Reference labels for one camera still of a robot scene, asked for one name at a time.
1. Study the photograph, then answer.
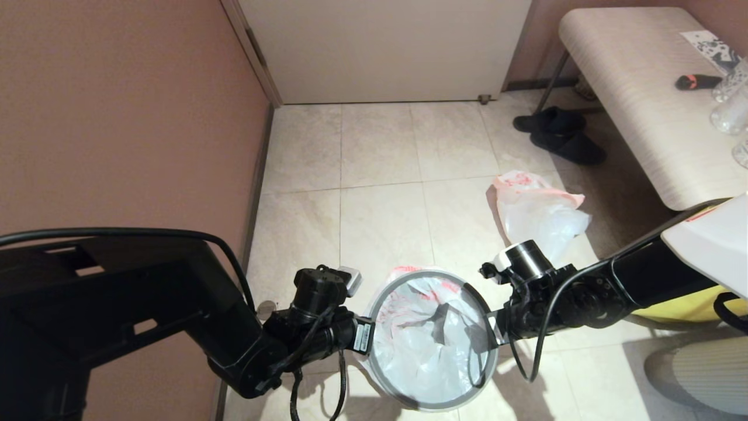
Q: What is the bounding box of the beige wood-grain table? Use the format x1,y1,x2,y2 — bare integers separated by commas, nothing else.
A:
535,7,748,212

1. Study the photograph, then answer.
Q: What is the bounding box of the black-and-white printed paper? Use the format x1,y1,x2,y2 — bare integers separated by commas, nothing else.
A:
680,30,743,76

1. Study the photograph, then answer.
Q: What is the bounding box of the white door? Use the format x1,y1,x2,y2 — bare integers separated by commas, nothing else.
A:
238,0,532,105

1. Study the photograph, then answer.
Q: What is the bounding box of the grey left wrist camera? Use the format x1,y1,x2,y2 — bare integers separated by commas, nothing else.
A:
339,266,363,296

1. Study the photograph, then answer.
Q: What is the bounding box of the dark blue slipper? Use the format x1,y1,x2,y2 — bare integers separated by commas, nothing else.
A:
529,130,607,167
513,107,587,134

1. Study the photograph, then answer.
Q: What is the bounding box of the beige ribbed round stool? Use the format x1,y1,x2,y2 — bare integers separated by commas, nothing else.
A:
645,339,748,416

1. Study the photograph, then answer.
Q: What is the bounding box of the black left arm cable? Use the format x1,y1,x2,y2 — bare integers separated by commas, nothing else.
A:
0,227,348,421

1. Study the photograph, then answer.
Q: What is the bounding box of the grey bin retaining ring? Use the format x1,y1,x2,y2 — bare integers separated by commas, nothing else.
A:
368,269,499,411

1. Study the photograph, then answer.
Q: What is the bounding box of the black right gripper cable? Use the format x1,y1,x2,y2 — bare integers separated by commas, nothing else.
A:
508,199,728,384

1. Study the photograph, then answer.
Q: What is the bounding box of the yellow fabric bag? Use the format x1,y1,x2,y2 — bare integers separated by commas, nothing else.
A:
631,285,748,323

